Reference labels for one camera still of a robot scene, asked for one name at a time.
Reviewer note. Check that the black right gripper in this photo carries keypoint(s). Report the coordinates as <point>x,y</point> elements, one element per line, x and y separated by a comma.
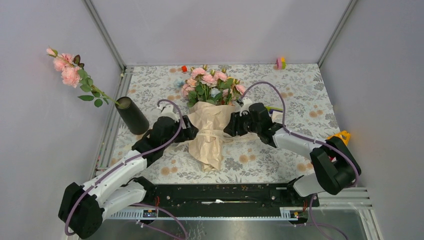
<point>234,124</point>

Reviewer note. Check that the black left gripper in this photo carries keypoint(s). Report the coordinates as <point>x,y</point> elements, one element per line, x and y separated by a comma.
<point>185,133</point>

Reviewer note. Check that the cream ribbon gold lettering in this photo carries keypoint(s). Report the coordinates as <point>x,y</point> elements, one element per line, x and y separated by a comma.
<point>225,137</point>

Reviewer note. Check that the paper flower bouquet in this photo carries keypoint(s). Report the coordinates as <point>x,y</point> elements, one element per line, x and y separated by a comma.
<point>211,95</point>

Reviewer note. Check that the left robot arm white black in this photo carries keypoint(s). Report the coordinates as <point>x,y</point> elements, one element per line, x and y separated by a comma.
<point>84,207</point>

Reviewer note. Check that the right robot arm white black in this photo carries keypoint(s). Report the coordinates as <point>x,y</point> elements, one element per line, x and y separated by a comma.
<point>334,166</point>

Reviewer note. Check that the black cylindrical vase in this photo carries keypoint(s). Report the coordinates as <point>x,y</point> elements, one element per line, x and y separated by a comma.
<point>132,116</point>

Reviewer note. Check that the pink rose stem in vase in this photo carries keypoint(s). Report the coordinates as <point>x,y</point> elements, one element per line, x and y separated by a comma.
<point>73,74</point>

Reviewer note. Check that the green purple toy block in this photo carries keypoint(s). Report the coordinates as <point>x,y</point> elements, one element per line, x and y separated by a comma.
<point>271,109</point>

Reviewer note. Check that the cream wooden block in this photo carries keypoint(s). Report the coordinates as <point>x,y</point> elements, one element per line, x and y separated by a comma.
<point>277,116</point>

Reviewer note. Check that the floral patterned table mat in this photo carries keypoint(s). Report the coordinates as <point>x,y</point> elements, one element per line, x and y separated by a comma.
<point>299,87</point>

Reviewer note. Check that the small red block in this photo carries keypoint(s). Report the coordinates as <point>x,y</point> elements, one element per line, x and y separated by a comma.
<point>184,69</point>

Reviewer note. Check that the pink green stacked toy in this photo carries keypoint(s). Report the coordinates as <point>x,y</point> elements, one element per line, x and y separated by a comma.
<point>280,63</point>

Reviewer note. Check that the yellow plastic toy piece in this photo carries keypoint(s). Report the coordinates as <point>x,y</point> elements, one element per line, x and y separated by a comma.
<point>343,135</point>

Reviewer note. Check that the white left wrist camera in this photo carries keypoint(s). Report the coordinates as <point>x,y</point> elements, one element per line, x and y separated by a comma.
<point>167,110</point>

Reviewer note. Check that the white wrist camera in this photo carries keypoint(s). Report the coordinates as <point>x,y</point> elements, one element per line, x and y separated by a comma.
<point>167,110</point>
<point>244,103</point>

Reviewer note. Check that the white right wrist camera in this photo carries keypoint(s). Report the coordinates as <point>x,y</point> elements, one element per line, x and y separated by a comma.
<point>244,103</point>

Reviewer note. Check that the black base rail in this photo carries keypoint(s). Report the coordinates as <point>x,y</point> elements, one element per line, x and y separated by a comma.
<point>223,200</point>

